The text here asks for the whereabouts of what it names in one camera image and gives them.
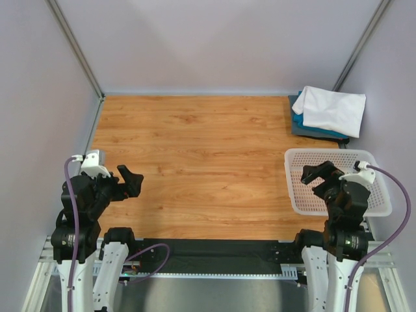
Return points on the white t-shirt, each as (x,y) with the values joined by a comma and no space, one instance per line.
(331,111)

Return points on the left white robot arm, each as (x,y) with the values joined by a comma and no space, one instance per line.
(89,273)

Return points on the aluminium corner post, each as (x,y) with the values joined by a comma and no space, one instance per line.
(64,25)
(375,20)

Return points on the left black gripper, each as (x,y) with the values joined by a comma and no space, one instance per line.
(122,190)

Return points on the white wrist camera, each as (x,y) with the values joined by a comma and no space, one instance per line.
(363,175)
(92,163)

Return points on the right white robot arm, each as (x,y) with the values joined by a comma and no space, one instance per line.
(334,258)

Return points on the aluminium frame rail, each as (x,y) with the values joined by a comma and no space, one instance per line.
(382,259)

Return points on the left aluminium corner post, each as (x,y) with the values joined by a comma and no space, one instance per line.
(64,25)

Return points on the folded black red t-shirt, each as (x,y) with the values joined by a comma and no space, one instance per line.
(343,140)

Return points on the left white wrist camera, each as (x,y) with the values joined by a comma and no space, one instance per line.
(92,163)

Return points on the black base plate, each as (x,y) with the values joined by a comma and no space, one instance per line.
(205,256)

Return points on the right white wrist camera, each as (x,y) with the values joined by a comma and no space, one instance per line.
(363,175)

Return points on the right aluminium corner post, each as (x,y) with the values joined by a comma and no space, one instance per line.
(375,20)

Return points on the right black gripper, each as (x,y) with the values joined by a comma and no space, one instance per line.
(325,168)

